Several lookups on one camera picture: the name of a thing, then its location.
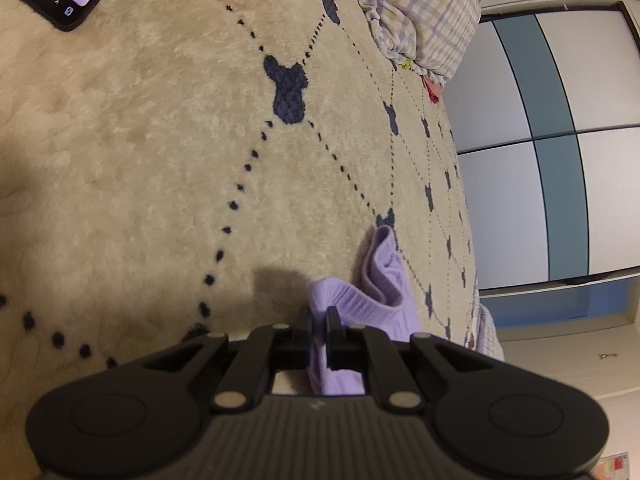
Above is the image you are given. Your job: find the small red item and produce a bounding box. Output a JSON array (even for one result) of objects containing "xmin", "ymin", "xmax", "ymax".
[{"xmin": 422, "ymin": 75, "xmax": 443, "ymax": 106}]

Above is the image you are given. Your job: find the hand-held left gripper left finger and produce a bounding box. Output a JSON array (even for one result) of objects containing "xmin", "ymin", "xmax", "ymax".
[{"xmin": 132, "ymin": 306, "xmax": 313, "ymax": 414}]

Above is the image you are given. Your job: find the plaid pillow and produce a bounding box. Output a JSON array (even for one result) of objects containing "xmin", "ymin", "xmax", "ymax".
[{"xmin": 352, "ymin": 0, "xmax": 482, "ymax": 81}]

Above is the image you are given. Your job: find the purple t-shirt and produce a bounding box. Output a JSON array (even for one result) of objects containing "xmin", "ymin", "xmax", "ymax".
[{"xmin": 306, "ymin": 225, "xmax": 421, "ymax": 397}]

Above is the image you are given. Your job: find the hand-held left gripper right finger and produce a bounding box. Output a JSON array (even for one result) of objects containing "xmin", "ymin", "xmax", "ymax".
[{"xmin": 325, "ymin": 306, "xmax": 497, "ymax": 414}]

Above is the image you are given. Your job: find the lilac checkered bedsheet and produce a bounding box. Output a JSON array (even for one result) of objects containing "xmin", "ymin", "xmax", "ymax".
[{"xmin": 470, "ymin": 304, "xmax": 506, "ymax": 363}]

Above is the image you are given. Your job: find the white door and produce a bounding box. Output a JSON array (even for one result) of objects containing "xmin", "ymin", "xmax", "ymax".
[{"xmin": 492, "ymin": 322, "xmax": 640, "ymax": 401}]

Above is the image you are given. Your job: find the beige plush blanket navy pattern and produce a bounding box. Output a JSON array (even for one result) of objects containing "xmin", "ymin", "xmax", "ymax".
[{"xmin": 0, "ymin": 0, "xmax": 483, "ymax": 480}]

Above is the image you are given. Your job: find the wardrobe with sliding doors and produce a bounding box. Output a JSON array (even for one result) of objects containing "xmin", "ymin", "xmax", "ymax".
[{"xmin": 442, "ymin": 0, "xmax": 640, "ymax": 293}]

